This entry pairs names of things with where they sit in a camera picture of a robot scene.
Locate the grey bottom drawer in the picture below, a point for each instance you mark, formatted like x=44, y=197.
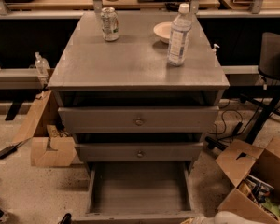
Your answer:
x=153, y=192

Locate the grey drawer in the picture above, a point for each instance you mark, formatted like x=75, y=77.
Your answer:
x=153, y=192
x=139, y=152
x=138, y=119

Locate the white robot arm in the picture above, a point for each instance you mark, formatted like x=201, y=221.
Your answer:
x=222, y=217

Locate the grey middle drawer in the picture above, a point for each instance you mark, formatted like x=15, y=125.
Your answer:
x=139, y=152

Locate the grey wooden drawer cabinet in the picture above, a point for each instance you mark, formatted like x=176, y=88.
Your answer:
x=133, y=72

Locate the grey top drawer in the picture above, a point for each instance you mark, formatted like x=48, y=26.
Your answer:
x=138, y=119

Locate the magazines in box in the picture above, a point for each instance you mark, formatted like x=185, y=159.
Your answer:
x=259, y=192

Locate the open cardboard box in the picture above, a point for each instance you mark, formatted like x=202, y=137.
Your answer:
x=241, y=160

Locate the small cardboard box left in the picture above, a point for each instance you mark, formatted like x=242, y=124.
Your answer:
x=52, y=152

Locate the white pump dispenser right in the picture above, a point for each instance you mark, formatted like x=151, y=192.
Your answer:
x=215, y=48

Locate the black office chair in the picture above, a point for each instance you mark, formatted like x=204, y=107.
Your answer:
x=269, y=67

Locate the clear plastic water bottle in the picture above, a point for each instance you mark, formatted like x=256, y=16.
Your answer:
x=179, y=36

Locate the white ceramic bowl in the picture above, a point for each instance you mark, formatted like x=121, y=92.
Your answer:
x=162, y=31

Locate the black power adapter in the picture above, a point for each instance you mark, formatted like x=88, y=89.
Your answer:
x=7, y=151

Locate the silver green soda can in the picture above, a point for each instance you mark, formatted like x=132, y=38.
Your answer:
x=110, y=24

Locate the clear pump bottle left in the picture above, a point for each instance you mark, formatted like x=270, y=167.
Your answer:
x=41, y=64

